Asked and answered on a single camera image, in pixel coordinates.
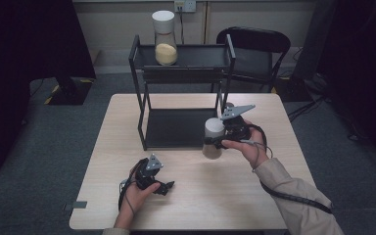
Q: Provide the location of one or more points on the white wall socket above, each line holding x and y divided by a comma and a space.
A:
185, 5

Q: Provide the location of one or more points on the black metal shelf rack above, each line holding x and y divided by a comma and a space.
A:
176, 127

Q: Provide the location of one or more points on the black folding chair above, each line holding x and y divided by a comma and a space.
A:
258, 62

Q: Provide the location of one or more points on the black stand base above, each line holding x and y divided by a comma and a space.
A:
73, 91

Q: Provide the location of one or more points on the dark curtain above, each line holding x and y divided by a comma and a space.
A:
365, 65
19, 65

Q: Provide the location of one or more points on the grey stand column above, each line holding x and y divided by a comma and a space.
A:
316, 39

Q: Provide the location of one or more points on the person's left hand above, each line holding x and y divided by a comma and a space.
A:
136, 197

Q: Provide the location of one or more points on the grey tape strip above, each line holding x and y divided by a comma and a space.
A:
76, 205

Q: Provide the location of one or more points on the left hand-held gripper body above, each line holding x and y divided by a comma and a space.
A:
147, 174

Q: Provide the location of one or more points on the glass jar with brown grains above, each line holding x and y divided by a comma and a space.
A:
214, 127

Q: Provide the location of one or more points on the glass jar with yellow grains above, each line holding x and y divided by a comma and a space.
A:
165, 54

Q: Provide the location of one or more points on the person's right hand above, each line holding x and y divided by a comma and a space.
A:
256, 148

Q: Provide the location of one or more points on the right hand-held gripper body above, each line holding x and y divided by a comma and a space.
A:
236, 129

